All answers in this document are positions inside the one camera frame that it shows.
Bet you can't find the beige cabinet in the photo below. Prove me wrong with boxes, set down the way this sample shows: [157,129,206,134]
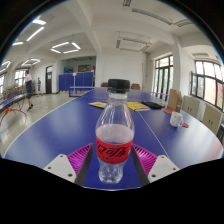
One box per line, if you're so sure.
[200,103,224,136]
[181,94,204,121]

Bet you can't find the clear red-labelled drink bottle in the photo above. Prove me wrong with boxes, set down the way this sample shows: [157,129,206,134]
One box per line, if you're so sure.
[95,78,136,185]

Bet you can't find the person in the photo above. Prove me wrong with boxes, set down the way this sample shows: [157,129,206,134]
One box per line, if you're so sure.
[36,77,44,98]
[23,69,35,112]

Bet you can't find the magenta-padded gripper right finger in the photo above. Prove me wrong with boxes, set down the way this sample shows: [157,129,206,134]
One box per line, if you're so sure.
[130,143,181,187]

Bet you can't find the white mug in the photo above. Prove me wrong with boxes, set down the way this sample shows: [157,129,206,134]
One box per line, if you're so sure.
[169,111,185,128]

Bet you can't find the blue table with red legs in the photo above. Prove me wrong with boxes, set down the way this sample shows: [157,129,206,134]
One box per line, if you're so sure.
[0,93,28,126]

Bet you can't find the large yellow book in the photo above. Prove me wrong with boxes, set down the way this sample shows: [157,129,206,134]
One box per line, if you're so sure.
[127,100,151,113]

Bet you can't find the black-framed tall window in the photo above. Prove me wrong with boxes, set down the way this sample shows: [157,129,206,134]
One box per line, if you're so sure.
[153,54,174,99]

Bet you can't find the dark wooden door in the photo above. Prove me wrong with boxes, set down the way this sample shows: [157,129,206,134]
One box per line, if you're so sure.
[45,65,54,94]

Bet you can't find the blue partition panels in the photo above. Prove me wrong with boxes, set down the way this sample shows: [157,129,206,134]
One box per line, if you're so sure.
[58,70,95,93]

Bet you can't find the black-framed wide window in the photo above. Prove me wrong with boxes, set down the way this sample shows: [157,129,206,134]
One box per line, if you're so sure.
[190,59,224,111]

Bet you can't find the red table tennis paddle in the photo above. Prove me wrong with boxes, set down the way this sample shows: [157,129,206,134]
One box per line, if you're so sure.
[162,107,176,115]

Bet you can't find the small yellow book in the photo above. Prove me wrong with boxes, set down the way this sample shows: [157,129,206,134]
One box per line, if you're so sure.
[88,100,108,110]

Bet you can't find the ceiling lights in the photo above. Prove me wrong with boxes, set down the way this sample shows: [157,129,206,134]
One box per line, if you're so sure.
[0,18,83,73]

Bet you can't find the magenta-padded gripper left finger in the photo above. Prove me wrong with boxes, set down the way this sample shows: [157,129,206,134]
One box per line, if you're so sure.
[43,143,95,187]

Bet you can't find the brown cardboard box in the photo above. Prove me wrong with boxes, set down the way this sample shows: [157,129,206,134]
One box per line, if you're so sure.
[166,88,184,113]

